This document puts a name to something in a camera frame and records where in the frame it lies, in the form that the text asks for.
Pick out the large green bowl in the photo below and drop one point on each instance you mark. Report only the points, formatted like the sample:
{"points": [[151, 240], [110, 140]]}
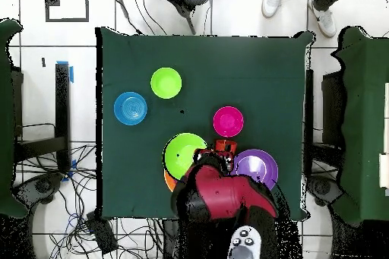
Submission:
{"points": [[179, 155]]}

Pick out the large orange bowl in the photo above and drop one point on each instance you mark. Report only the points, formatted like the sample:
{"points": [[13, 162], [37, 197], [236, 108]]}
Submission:
{"points": [[170, 181]]}

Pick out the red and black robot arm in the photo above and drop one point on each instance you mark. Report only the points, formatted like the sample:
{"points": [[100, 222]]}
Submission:
{"points": [[225, 192]]}

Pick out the red-orange cup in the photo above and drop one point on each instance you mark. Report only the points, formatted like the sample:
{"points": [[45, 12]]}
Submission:
{"points": [[223, 145]]}

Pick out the pink bowl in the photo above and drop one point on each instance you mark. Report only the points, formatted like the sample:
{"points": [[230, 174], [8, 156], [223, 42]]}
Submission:
{"points": [[228, 121]]}

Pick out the purple bowl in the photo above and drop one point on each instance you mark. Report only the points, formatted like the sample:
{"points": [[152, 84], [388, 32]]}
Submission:
{"points": [[258, 164]]}

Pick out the small green bowl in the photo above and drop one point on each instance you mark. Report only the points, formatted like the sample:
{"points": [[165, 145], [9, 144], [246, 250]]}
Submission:
{"points": [[166, 82]]}

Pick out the dark green table cloth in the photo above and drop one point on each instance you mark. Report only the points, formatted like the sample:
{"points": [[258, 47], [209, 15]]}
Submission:
{"points": [[212, 67]]}

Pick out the blue bowl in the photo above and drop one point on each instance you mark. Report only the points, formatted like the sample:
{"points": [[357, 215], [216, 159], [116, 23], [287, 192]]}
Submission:
{"points": [[130, 108]]}

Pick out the black power strip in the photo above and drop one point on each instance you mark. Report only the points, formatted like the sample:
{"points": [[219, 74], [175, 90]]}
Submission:
{"points": [[101, 234]]}

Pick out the black metal stand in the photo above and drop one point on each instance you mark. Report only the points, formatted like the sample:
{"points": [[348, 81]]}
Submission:
{"points": [[62, 104]]}

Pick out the green cloth covered side table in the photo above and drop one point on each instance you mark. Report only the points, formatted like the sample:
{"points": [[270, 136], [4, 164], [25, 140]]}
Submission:
{"points": [[364, 119], [6, 119]]}

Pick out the blue tape strip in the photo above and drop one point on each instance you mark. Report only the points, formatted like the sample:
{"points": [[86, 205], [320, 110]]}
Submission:
{"points": [[71, 74]]}

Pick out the person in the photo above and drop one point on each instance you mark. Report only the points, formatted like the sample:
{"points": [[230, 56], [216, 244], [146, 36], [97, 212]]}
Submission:
{"points": [[271, 2]]}

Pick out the white box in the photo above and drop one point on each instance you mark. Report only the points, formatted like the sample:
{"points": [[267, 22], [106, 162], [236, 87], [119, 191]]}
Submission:
{"points": [[384, 171]]}

